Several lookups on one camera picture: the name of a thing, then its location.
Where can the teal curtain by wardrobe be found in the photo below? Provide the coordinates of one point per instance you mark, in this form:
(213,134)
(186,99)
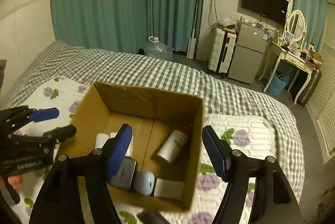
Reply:
(315,13)

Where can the white hard-shell suitcase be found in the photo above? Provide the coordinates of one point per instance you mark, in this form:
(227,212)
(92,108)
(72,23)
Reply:
(223,45)

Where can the red-capped white canister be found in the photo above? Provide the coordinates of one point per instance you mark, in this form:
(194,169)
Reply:
(174,144)

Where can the white power adapter plug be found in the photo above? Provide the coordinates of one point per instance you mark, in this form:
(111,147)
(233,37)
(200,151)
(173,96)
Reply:
(168,189)

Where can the silver two-door mini fridge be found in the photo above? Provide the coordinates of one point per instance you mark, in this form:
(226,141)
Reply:
(248,53)

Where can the oval white vanity mirror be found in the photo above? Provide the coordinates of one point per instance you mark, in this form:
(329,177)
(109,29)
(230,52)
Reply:
(295,27)

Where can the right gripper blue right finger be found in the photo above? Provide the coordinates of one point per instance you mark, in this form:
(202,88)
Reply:
(219,152)

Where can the black wall television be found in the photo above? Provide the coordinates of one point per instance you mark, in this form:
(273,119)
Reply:
(275,10)

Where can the grey checkered bed cover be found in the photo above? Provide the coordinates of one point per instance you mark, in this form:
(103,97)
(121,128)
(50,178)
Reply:
(87,66)

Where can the white louvered wardrobe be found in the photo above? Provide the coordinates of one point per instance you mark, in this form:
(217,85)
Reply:
(321,105)

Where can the light blue earbud case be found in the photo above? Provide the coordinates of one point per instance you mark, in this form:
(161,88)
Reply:
(144,183)

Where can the white floral quilted mat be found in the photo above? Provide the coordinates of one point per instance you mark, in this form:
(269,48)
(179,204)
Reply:
(70,188)

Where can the blue plastic laundry basket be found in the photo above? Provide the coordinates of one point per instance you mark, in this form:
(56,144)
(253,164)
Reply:
(278,83)

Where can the grey power bank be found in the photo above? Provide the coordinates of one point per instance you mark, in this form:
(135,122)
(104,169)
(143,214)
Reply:
(124,178)

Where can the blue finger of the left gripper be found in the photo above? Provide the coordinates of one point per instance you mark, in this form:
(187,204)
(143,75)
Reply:
(44,115)
(58,135)

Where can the white round jar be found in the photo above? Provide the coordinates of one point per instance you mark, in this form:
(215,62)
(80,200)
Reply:
(100,140)

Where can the white dressing table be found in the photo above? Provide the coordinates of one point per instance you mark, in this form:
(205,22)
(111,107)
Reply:
(289,63)

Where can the large clear water bottle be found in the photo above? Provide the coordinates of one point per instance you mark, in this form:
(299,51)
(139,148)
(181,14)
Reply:
(157,49)

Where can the white flat mop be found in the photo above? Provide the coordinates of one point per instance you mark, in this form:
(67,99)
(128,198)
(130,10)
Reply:
(192,39)

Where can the open brown cardboard box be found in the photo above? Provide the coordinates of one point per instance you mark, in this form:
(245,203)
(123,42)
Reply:
(153,114)

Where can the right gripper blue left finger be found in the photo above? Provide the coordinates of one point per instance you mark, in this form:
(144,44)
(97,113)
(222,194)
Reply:
(114,150)

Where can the white rectangular box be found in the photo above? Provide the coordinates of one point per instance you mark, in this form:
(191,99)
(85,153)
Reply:
(129,152)

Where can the person's hand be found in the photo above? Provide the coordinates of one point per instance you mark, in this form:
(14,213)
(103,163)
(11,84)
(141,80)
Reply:
(15,181)

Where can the dark suitcase beside table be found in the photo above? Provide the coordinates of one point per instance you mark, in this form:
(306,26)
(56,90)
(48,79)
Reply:
(310,88)

